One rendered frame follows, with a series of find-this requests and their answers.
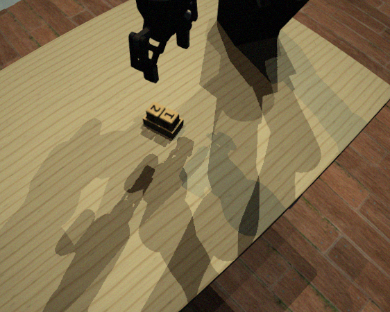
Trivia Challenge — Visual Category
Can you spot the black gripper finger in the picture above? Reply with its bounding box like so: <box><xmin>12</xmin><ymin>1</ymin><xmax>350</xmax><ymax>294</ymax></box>
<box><xmin>128</xmin><ymin>24</ymin><xmax>173</xmax><ymax>83</ymax></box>
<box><xmin>174</xmin><ymin>0</ymin><xmax>198</xmax><ymax>49</ymax></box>

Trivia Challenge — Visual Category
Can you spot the tan shallow rectangular tray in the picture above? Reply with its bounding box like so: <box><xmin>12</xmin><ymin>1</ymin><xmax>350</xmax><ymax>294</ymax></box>
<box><xmin>143</xmin><ymin>115</ymin><xmax>183</xmax><ymax>138</ymax></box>

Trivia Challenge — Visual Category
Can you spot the tan wooden cube with black digit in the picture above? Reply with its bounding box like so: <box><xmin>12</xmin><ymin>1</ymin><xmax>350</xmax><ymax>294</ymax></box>
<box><xmin>146</xmin><ymin>102</ymin><xmax>166</xmax><ymax>125</ymax></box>

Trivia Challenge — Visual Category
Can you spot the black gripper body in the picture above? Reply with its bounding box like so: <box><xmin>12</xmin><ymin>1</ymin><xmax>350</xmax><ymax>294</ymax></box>
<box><xmin>136</xmin><ymin>0</ymin><xmax>191</xmax><ymax>42</ymax></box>

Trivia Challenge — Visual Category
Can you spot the tan cube with black number 1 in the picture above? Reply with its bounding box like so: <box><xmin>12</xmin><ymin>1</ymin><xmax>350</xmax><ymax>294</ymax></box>
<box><xmin>160</xmin><ymin>108</ymin><xmax>179</xmax><ymax>131</ymax></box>

